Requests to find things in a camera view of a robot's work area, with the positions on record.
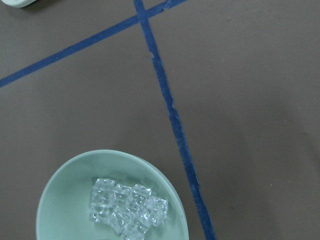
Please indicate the green bowl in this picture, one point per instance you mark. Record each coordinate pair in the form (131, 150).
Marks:
(64, 208)

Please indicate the ice cubes in green bowl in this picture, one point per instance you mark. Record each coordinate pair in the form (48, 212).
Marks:
(129, 210)

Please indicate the cream bear tray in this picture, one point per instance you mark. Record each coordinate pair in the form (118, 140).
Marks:
(18, 3)

